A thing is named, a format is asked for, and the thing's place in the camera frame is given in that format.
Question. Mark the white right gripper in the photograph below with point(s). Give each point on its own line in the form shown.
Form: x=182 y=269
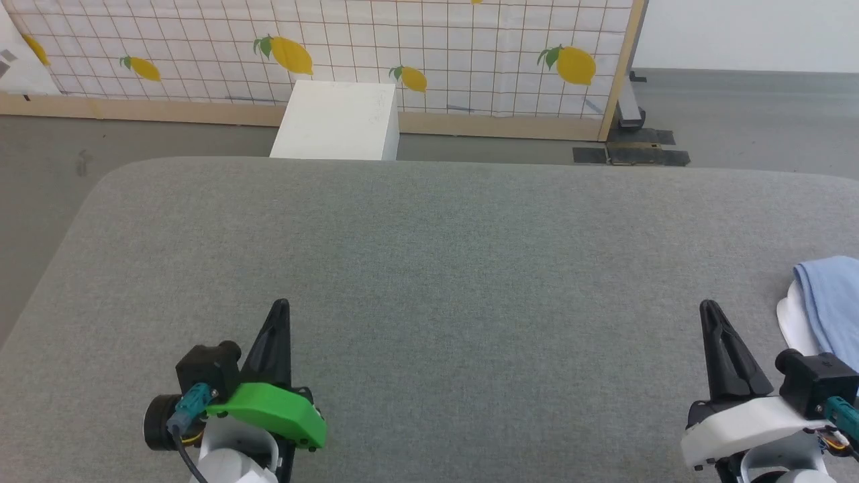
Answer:
x=745 y=429

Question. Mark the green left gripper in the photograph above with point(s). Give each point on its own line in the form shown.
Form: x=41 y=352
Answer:
x=275 y=412

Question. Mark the light blue and white shirt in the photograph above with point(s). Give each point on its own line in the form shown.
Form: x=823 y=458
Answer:
x=832 y=302

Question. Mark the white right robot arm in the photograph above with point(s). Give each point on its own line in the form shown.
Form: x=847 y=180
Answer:
x=778 y=463

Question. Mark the black floor plates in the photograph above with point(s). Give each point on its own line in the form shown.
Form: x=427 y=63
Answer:
x=634 y=154

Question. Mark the white box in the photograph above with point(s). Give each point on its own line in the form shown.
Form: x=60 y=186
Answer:
x=339 y=121

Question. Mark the grey metal partition foot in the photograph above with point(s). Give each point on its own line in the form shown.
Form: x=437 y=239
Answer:
x=631 y=107

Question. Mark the lemon print partition screen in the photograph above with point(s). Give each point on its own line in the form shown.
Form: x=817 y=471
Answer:
x=436 y=47

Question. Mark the white board panel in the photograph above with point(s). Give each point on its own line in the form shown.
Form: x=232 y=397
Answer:
x=20 y=64

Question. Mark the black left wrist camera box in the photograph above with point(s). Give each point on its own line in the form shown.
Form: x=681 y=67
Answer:
x=208 y=369

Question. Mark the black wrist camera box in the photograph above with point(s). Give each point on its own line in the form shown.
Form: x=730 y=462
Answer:
x=208 y=369
x=815 y=382

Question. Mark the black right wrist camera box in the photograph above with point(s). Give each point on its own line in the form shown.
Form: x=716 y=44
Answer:
x=815 y=382

